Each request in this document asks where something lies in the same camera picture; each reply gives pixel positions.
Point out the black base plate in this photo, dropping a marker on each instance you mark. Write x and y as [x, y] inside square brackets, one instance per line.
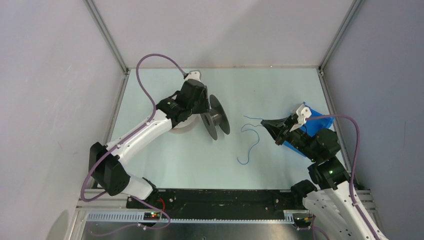
[262, 204]

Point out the left controller board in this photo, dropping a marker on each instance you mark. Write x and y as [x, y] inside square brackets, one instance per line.
[152, 216]

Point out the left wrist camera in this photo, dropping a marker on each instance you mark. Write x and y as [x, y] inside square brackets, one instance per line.
[193, 75]

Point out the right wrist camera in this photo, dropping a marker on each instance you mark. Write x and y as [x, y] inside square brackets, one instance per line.
[299, 114]

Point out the white cable spool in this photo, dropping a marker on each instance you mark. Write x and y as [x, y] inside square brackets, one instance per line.
[187, 125]

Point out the right controller board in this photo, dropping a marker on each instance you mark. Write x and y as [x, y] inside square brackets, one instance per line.
[303, 223]

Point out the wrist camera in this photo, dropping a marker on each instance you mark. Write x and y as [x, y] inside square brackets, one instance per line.
[299, 114]
[193, 75]

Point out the white slotted cable duct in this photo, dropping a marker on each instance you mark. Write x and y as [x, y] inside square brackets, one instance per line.
[137, 217]

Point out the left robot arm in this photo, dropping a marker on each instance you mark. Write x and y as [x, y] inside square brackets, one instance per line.
[108, 164]

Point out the blue plastic bin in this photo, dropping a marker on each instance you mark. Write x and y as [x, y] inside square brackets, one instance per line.
[312, 127]

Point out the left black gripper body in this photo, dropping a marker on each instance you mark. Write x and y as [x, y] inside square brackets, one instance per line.
[202, 105]

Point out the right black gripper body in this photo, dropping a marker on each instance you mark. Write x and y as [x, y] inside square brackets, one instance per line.
[297, 138]

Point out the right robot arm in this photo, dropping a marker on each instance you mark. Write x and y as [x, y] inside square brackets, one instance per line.
[329, 194]

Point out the black cable spool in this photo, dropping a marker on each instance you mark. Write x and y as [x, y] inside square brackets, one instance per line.
[215, 117]

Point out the controller board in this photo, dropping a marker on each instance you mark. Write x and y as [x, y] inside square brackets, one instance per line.
[303, 223]
[152, 216]

